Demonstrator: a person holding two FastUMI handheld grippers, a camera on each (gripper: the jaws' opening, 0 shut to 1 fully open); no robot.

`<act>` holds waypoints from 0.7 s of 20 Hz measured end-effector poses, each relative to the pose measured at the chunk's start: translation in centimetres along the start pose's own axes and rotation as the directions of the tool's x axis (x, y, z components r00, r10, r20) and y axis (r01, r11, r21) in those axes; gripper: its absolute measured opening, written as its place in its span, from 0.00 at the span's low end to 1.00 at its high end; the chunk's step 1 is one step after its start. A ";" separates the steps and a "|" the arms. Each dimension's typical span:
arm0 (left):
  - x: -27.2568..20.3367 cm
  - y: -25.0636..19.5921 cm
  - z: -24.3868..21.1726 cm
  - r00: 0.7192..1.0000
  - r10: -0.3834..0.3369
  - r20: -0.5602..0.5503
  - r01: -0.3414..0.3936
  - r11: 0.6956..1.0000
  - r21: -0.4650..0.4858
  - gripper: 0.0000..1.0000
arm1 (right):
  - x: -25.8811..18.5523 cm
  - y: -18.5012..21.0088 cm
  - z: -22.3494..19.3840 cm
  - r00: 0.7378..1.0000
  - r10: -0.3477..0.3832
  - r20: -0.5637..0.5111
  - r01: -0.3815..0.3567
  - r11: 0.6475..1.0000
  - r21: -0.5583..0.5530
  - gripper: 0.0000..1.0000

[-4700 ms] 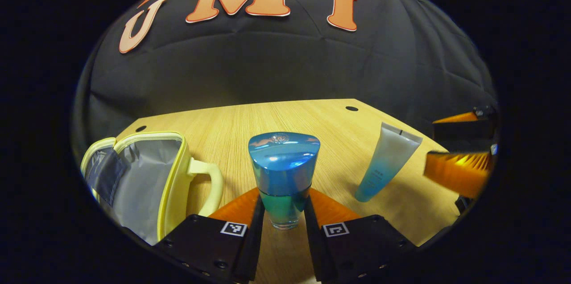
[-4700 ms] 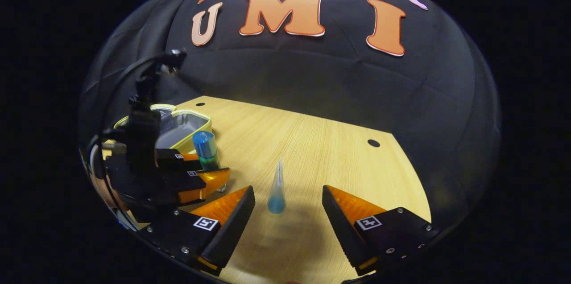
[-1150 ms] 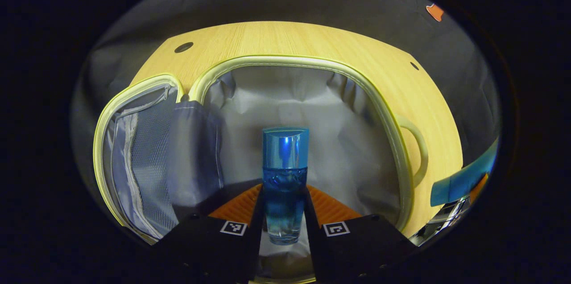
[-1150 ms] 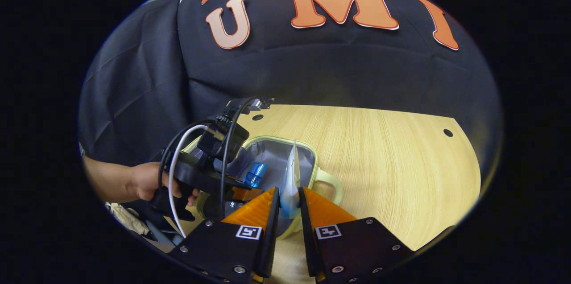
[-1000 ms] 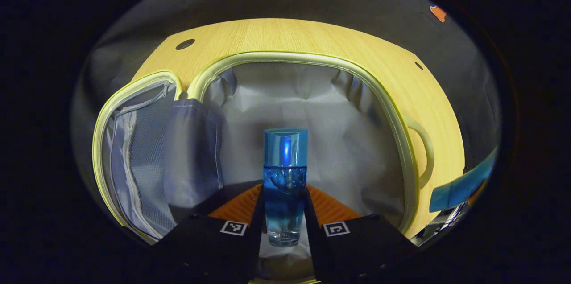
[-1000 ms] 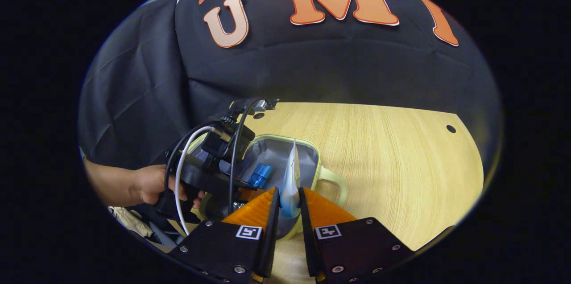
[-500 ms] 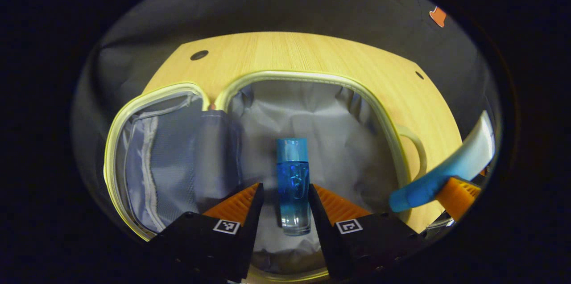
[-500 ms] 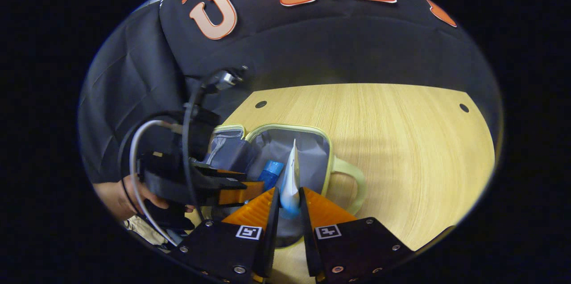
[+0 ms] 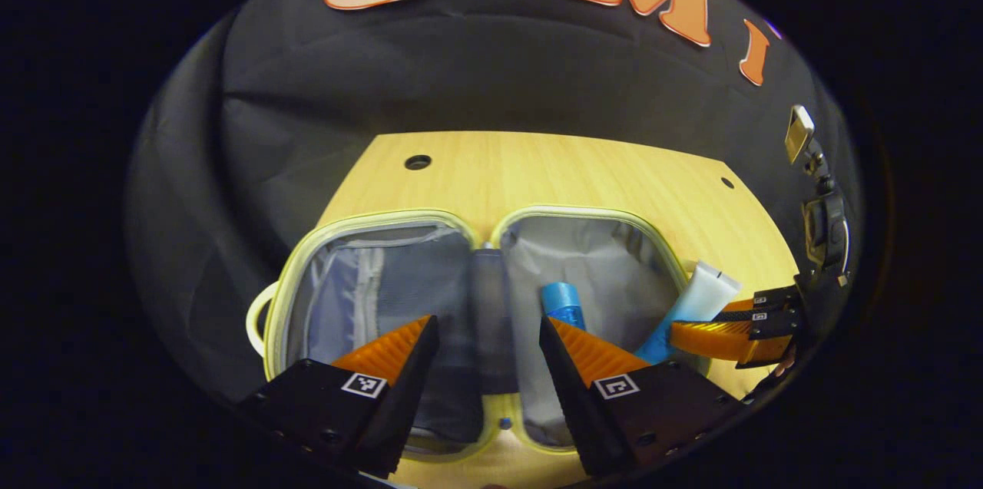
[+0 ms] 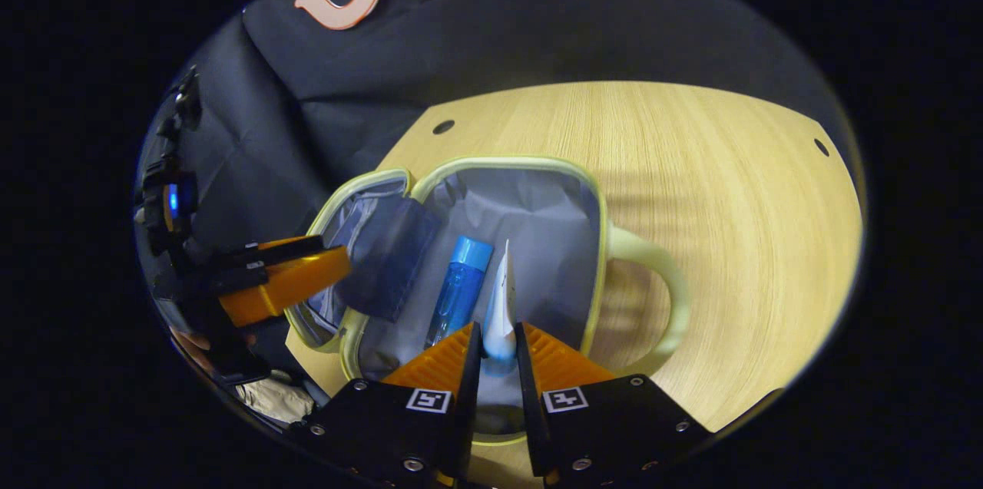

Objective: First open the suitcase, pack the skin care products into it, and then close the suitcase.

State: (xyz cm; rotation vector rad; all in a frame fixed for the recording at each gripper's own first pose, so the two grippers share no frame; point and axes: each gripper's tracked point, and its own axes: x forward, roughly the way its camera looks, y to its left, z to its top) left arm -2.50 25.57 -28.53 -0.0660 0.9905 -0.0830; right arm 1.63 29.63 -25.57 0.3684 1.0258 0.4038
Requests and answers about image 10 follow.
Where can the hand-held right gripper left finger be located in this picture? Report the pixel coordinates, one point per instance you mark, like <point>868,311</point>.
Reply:
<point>470,412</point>

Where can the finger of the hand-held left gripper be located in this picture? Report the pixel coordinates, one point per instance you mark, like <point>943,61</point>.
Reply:
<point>288,251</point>
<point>292,285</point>

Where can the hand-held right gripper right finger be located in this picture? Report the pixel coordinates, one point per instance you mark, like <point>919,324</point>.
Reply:
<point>530,412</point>

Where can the translucent blue cream tube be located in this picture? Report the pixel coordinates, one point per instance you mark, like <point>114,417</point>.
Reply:
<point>500,312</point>

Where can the blue capped glass bottle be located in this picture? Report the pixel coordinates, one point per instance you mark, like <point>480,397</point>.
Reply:
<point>461,282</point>

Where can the pale yellow suitcase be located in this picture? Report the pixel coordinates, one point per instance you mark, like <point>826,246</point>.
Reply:
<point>553,243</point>

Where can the beige cloth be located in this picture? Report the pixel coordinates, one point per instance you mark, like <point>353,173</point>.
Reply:
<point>273,401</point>

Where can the black backdrop cloth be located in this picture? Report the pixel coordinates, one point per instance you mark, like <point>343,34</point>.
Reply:
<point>537,21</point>

